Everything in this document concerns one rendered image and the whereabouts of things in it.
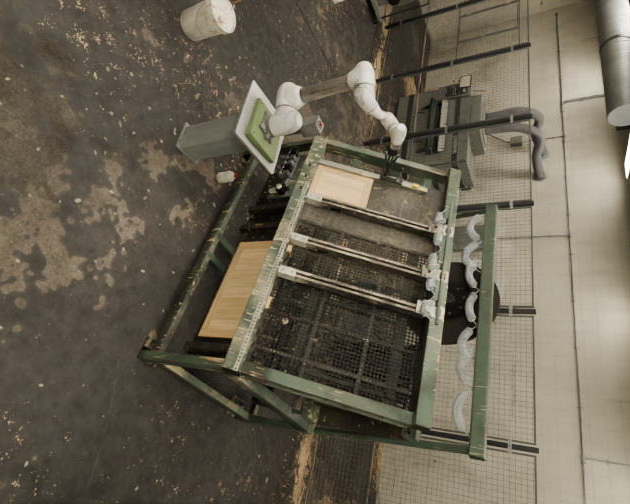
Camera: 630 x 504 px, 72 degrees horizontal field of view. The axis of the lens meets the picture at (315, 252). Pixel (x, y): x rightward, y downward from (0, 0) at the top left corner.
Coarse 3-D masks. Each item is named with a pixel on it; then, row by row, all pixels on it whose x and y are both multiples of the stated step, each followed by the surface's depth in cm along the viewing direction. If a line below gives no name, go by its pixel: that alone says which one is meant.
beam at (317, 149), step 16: (320, 144) 382; (288, 208) 340; (288, 224) 332; (288, 240) 324; (272, 256) 315; (256, 288) 300; (256, 304) 293; (240, 320) 286; (240, 336) 280; (224, 368) 269; (240, 368) 269
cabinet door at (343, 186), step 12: (324, 168) 371; (324, 180) 364; (336, 180) 365; (348, 180) 367; (360, 180) 368; (372, 180) 369; (312, 192) 355; (324, 192) 357; (336, 192) 358; (348, 192) 360; (360, 192) 361; (360, 204) 354
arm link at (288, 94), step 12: (360, 72) 288; (372, 72) 290; (288, 84) 317; (324, 84) 303; (336, 84) 299; (348, 84) 294; (372, 84) 288; (276, 96) 321; (288, 96) 313; (300, 96) 312; (312, 96) 309; (324, 96) 308
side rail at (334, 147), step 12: (336, 144) 384; (348, 156) 389; (360, 156) 385; (372, 156) 382; (384, 156) 382; (396, 168) 385; (408, 168) 382; (420, 168) 378; (432, 168) 380; (432, 180) 385; (444, 180) 382
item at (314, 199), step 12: (312, 204) 350; (324, 204) 346; (336, 204) 344; (348, 204) 346; (360, 216) 346; (372, 216) 342; (384, 216) 344; (408, 228) 342; (420, 228) 340; (432, 228) 336; (444, 228) 338
